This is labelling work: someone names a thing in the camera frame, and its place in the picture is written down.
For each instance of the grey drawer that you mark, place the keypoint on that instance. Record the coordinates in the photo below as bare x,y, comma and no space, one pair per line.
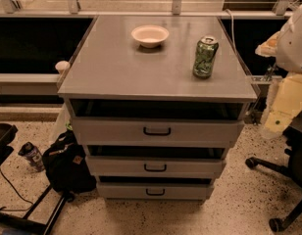
155,167
155,191
114,131

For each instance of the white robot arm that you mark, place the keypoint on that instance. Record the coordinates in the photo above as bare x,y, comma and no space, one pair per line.
284,100

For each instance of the grey drawer cabinet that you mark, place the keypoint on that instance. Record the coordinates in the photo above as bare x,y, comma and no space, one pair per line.
113,76

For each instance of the white bowl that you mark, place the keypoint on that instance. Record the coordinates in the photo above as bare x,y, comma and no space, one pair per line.
150,36

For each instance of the green soda can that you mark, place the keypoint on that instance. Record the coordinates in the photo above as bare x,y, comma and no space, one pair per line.
206,50

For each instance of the small white cup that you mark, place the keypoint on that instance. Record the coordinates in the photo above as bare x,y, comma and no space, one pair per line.
62,66

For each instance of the black backpack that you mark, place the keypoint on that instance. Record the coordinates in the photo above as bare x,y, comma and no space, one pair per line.
65,165

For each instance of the dark water bottle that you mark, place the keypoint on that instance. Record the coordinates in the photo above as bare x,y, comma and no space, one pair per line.
31,153

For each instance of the black office chair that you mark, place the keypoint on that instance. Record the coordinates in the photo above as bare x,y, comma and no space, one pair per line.
293,170

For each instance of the black bin at left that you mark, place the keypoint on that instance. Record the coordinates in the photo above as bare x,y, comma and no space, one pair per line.
7,135

